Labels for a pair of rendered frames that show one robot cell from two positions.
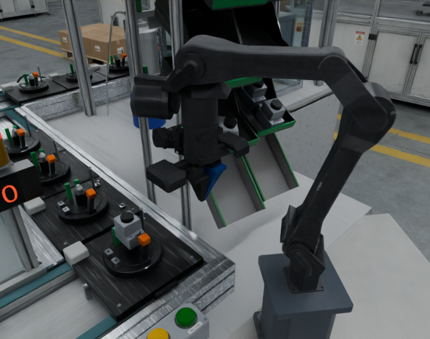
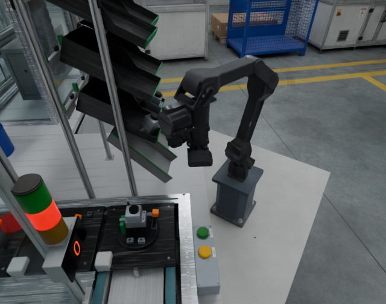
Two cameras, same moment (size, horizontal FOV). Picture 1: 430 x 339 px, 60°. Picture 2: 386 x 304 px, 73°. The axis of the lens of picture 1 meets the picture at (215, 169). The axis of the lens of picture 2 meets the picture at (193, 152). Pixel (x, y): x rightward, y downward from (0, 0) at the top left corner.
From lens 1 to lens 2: 52 cm
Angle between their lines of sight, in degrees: 41
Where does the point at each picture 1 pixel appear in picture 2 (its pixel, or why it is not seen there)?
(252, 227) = not seen: hidden behind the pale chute
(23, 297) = not seen: outside the picture
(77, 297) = (128, 282)
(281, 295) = (240, 186)
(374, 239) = (213, 143)
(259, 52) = (231, 69)
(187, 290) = (187, 222)
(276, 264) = (222, 175)
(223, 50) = (219, 74)
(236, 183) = (153, 152)
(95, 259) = (120, 253)
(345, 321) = not seen: hidden behind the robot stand
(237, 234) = (157, 183)
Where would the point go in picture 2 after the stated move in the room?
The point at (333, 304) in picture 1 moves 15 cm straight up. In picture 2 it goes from (258, 174) to (265, 142)
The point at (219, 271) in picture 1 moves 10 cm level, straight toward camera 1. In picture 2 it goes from (187, 202) to (208, 216)
